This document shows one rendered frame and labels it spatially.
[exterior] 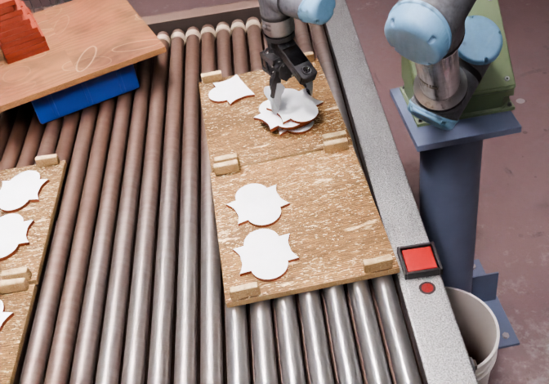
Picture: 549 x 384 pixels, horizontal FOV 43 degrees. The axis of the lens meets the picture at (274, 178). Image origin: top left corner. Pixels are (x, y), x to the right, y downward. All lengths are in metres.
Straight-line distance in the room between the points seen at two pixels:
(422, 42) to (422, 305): 0.50
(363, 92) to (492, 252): 1.04
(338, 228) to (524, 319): 1.18
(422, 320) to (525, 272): 1.35
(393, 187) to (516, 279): 1.13
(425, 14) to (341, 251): 0.52
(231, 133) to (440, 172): 0.59
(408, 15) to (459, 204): 0.94
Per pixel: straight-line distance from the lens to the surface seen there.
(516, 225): 2.83
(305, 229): 1.49
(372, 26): 4.08
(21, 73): 2.10
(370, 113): 1.82
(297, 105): 1.76
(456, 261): 2.21
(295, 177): 1.62
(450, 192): 2.00
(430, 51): 1.21
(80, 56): 2.08
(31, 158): 1.97
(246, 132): 1.78
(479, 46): 1.62
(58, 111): 2.06
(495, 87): 1.85
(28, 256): 1.64
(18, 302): 1.55
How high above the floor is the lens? 1.99
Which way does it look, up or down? 40 degrees down
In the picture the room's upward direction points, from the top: 10 degrees counter-clockwise
